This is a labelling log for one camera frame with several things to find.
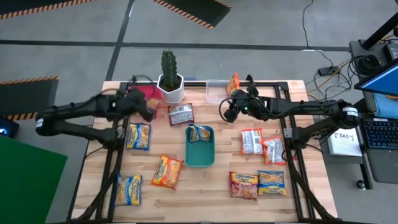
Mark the orange Maruchan noodle packet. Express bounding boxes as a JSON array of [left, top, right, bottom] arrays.
[[240, 128, 264, 156], [225, 72, 241, 97], [150, 154, 185, 191], [261, 136, 287, 166]]

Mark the silver snack packet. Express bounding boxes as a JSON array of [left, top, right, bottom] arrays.
[[167, 103, 195, 126]]

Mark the black backlit keyboard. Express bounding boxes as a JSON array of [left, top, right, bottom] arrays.
[[363, 117, 398, 150]]

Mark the grey equipment cart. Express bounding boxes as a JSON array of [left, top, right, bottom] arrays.
[[348, 39, 398, 82]]

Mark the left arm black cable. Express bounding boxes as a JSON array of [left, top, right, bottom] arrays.
[[132, 73, 155, 85]]

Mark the green cactus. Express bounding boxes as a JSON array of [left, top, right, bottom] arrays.
[[160, 49, 179, 91]]

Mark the white paper box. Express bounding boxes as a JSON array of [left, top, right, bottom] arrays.
[[326, 127, 363, 157]]

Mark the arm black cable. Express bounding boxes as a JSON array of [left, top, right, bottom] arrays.
[[218, 97, 238, 124], [132, 73, 155, 85]]

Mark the black pole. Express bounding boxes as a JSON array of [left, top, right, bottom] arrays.
[[360, 12, 398, 50]]

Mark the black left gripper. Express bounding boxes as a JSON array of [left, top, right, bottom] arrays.
[[107, 90, 155, 123]]

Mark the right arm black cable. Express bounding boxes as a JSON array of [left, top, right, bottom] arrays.
[[218, 97, 238, 124]]

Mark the black floor cable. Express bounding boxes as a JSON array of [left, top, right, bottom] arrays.
[[302, 0, 335, 68]]

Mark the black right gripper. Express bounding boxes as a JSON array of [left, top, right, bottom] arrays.
[[223, 83, 269, 123]]

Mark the yellow floor cable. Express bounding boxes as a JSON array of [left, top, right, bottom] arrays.
[[306, 57, 352, 100]]

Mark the clear plastic bin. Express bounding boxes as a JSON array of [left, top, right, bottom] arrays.
[[205, 79, 241, 105]]

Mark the black hazard-striped floor mat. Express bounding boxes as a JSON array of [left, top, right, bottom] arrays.
[[0, 0, 94, 20], [0, 76, 60, 121], [152, 0, 233, 30]]

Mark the pink plastic bin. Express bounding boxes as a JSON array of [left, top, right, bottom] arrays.
[[126, 85, 163, 108]]

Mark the blue Maruchan noodle packet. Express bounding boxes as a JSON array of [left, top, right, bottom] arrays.
[[188, 123, 212, 143], [256, 169, 287, 197], [114, 173, 143, 207], [125, 123, 152, 152]]

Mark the coiled black cable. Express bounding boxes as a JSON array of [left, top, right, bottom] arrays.
[[356, 54, 383, 75]]

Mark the black device with blue light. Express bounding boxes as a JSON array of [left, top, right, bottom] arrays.
[[0, 116, 20, 139]]

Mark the green board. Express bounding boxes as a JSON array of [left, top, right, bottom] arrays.
[[0, 134, 68, 224]]

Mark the grey desk top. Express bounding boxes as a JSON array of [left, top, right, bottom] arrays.
[[362, 147, 398, 184]]

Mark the black power adapter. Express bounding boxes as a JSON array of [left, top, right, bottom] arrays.
[[317, 65, 340, 77]]

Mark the black metal table frame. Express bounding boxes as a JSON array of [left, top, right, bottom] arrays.
[[70, 74, 338, 223]]

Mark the green plastic bin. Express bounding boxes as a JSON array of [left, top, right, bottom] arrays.
[[184, 124, 216, 168]]

